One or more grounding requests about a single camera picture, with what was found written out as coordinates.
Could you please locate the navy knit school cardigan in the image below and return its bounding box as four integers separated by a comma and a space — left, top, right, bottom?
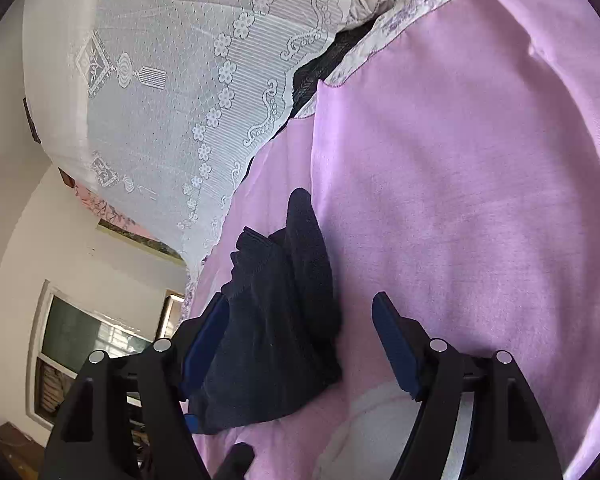
186, 188, 342, 434

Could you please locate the pink floral quilt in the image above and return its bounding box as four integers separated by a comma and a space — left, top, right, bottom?
74, 183, 155, 240

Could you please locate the green patterned board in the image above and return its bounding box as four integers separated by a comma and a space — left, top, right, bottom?
98, 220, 183, 261

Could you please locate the pink satin bedspread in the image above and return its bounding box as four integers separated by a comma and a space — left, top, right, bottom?
194, 0, 600, 479

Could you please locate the window with white frame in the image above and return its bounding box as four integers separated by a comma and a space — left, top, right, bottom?
26, 281, 149, 430

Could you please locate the white lace cover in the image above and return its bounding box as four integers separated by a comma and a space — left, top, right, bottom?
22, 0, 352, 270

